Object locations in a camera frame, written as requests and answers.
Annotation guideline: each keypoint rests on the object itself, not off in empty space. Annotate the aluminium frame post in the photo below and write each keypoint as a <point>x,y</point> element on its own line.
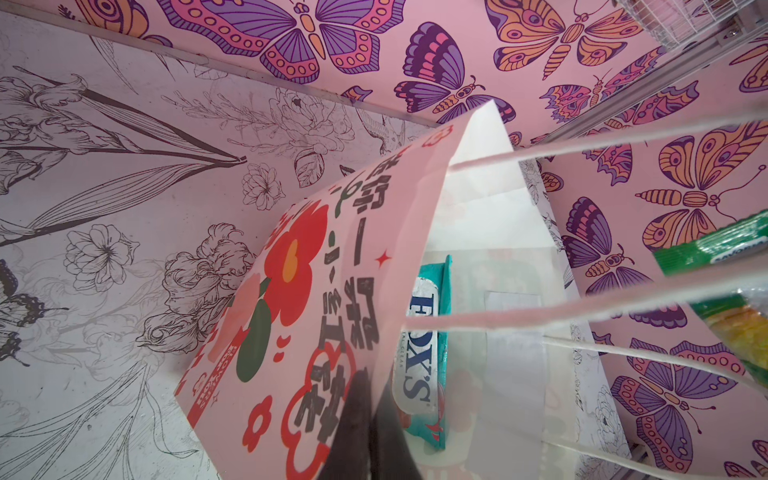
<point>726,36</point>

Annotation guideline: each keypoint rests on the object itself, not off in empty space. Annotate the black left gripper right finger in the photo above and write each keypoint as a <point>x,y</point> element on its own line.
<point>390,457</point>

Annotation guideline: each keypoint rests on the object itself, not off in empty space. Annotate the teal Fox's fruits bag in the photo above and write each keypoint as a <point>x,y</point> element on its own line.
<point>419,376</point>

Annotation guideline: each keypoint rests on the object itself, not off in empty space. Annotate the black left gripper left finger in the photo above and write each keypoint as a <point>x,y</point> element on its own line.
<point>349,454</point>

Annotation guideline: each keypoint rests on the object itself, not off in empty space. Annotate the white paper bag with flower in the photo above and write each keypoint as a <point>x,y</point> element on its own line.
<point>329,292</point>

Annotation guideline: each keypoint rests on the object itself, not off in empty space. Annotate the white wire basket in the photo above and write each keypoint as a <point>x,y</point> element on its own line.
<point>674,24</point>

